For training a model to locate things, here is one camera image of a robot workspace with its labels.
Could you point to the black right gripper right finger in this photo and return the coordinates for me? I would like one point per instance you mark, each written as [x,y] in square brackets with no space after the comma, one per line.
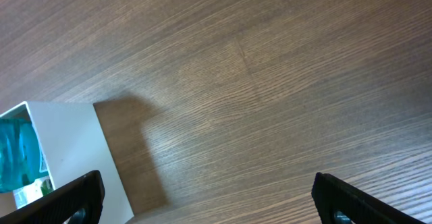
[339,202]

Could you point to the white cardboard box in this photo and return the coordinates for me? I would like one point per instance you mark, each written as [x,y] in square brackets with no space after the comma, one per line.
[72,141]

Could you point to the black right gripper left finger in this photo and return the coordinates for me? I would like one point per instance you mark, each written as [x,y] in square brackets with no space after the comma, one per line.
[80,201]

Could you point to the blue Listerine mouthwash bottle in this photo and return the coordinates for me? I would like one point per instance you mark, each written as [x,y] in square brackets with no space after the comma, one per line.
[22,161]

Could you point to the white green soap packet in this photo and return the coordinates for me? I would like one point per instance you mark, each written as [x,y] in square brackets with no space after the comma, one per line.
[32,192]

